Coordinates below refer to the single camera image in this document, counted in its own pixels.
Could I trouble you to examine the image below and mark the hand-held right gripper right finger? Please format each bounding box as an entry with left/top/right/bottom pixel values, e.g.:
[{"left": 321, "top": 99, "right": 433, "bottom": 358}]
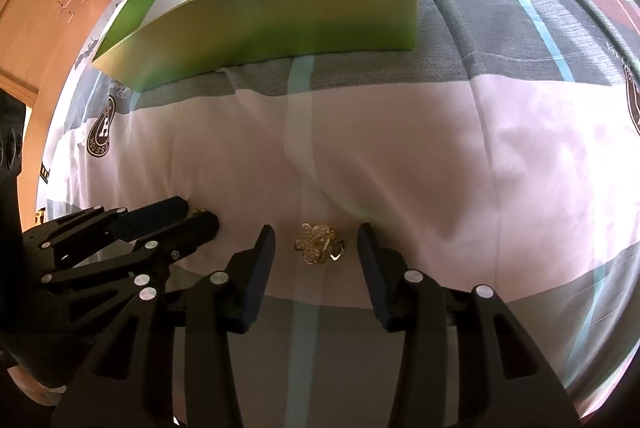
[{"left": 357, "top": 223, "right": 581, "bottom": 428}]

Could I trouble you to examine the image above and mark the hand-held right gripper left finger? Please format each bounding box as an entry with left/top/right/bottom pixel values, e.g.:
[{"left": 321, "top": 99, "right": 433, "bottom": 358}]
[{"left": 50, "top": 224, "right": 276, "bottom": 428}]

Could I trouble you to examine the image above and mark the green cardboard box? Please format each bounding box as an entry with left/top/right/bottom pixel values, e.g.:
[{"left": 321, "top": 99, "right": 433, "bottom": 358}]
[{"left": 91, "top": 0, "right": 419, "bottom": 93}]

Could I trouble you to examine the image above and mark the wooden cabinet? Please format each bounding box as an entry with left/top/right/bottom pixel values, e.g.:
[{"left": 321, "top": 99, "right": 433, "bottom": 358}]
[{"left": 0, "top": 0, "right": 121, "bottom": 109}]

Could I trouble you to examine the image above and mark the gold flower brooch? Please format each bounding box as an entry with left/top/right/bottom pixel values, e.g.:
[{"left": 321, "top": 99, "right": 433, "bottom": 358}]
[{"left": 293, "top": 222, "right": 347, "bottom": 265}]

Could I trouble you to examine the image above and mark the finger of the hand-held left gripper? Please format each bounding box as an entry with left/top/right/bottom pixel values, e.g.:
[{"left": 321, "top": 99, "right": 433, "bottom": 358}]
[
  {"left": 42, "top": 213, "right": 221, "bottom": 290},
  {"left": 22, "top": 196, "right": 190, "bottom": 266}
]

